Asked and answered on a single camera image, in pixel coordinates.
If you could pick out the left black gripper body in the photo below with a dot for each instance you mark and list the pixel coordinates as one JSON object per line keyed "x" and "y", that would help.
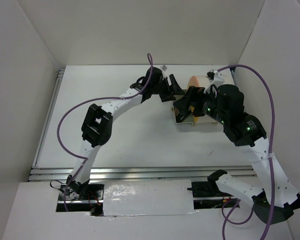
{"x": 163, "y": 89}

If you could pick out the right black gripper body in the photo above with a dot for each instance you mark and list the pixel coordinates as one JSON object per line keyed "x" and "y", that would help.
{"x": 207, "y": 106}

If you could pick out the olive bottom drawer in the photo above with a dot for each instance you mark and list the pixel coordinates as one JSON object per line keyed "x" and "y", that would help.
{"x": 182, "y": 118}

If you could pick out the orange top drawer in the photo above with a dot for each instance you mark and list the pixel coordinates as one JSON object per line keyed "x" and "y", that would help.
{"x": 193, "y": 82}

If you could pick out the yellow drawer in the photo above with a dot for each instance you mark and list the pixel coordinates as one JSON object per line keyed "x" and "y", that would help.
{"x": 196, "y": 113}

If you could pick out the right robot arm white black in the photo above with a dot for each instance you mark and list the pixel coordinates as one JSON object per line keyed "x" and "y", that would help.
{"x": 225, "y": 104}

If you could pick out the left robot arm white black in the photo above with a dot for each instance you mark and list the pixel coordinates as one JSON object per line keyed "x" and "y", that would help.
{"x": 98, "y": 122}

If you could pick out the white cover sheet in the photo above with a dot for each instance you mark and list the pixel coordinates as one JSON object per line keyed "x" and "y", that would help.
{"x": 147, "y": 198}

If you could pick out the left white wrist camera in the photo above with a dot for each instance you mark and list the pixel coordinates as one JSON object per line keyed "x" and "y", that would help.
{"x": 163, "y": 68}

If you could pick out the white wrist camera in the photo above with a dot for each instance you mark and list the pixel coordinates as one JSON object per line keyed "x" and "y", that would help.
{"x": 163, "y": 68}
{"x": 215, "y": 78}

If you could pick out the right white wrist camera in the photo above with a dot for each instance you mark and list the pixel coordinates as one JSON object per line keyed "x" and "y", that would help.
{"x": 215, "y": 78}

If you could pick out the aluminium rail frame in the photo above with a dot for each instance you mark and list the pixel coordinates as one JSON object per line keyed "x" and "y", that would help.
{"x": 146, "y": 143}

